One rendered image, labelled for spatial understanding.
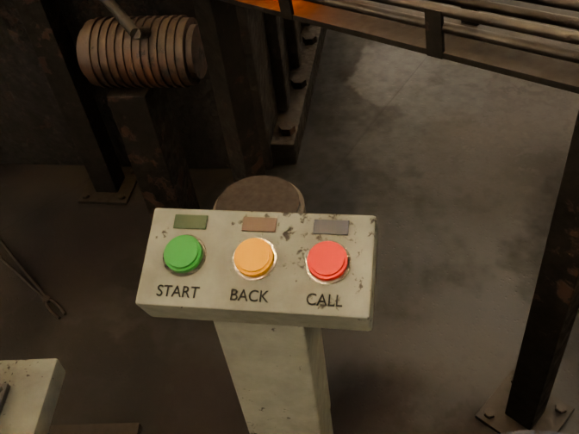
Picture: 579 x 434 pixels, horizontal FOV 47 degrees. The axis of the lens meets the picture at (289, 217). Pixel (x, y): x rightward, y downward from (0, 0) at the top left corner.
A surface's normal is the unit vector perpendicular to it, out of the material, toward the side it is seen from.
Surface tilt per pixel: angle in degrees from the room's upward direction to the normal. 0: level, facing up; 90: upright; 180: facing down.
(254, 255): 20
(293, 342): 90
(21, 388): 0
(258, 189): 0
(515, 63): 6
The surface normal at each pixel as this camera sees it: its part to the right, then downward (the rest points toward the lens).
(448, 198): -0.11, -0.70
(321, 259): -0.15, -0.41
